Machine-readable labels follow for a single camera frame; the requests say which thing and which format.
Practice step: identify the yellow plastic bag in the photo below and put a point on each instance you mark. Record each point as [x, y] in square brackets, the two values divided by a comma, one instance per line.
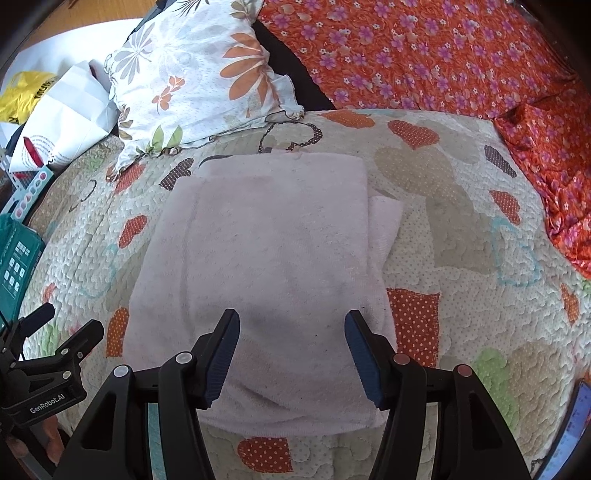
[23, 97]

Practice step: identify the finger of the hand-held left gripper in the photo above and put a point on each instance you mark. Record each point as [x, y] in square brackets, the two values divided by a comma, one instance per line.
[34, 319]
[81, 339]

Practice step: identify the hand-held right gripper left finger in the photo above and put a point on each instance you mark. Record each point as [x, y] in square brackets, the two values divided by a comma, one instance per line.
[220, 362]

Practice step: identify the white paper bag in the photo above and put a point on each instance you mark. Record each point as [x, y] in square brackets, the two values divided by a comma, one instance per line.
[74, 106]

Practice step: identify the white floral pillow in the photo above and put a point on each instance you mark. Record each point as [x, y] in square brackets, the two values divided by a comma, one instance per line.
[198, 69]

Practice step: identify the person's left hand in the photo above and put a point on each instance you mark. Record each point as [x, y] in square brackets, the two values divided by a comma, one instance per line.
[51, 438]

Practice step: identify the grey perforated metal rail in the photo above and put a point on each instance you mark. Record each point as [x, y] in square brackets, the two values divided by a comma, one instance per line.
[10, 168]

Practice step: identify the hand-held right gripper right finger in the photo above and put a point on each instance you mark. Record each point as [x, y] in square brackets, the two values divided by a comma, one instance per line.
[364, 364]

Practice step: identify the heart patchwork quilt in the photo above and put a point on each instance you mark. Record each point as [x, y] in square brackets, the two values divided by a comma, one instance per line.
[461, 277]

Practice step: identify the green box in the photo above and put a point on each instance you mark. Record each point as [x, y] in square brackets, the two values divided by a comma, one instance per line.
[16, 263]

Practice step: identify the blue flat object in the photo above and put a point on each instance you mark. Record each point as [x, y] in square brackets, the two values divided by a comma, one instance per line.
[575, 424]

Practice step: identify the pale pink floral sweater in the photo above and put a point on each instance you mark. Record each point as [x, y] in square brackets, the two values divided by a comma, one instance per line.
[277, 240]

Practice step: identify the light blue shapes box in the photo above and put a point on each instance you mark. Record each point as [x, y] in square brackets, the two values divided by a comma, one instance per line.
[27, 194]

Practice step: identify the orange floral bed sheet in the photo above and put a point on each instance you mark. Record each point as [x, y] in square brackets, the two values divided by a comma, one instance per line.
[415, 55]

